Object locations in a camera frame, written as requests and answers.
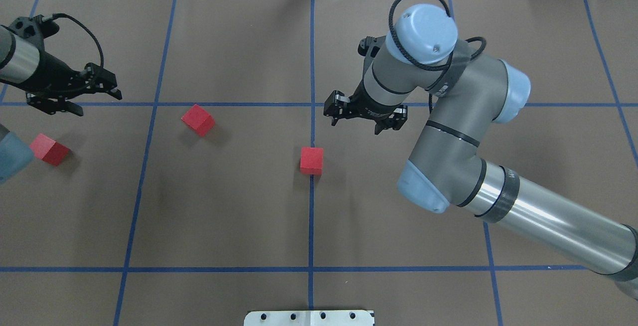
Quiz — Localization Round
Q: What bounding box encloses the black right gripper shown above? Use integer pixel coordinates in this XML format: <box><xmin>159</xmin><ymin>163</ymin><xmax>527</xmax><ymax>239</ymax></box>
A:
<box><xmin>323</xmin><ymin>81</ymin><xmax>408</xmax><ymax>135</ymax></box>

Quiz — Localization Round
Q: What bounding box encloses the red block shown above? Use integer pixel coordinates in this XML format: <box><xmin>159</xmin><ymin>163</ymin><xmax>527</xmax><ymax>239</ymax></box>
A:
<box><xmin>181</xmin><ymin>104</ymin><xmax>216</xmax><ymax>138</ymax></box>
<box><xmin>29</xmin><ymin>134</ymin><xmax>70</xmax><ymax>166</ymax></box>

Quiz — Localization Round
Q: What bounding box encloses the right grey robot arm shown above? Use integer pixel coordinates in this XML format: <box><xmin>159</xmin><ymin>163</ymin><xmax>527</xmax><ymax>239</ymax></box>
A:
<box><xmin>323</xmin><ymin>4</ymin><xmax>637</xmax><ymax>299</ymax></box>

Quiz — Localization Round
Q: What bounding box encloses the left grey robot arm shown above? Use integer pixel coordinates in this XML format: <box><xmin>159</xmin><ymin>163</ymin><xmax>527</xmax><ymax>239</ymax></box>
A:
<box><xmin>1</xmin><ymin>18</ymin><xmax>122</xmax><ymax>116</ymax></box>

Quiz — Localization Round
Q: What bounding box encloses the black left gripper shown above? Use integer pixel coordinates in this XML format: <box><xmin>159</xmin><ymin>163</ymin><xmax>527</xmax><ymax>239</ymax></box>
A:
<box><xmin>23</xmin><ymin>53</ymin><xmax>123</xmax><ymax>117</ymax></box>

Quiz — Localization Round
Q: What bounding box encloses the white metal plate bottom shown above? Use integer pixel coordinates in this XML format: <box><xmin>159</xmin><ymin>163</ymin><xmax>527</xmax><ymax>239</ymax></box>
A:
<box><xmin>243</xmin><ymin>310</ymin><xmax>376</xmax><ymax>326</ymax></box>

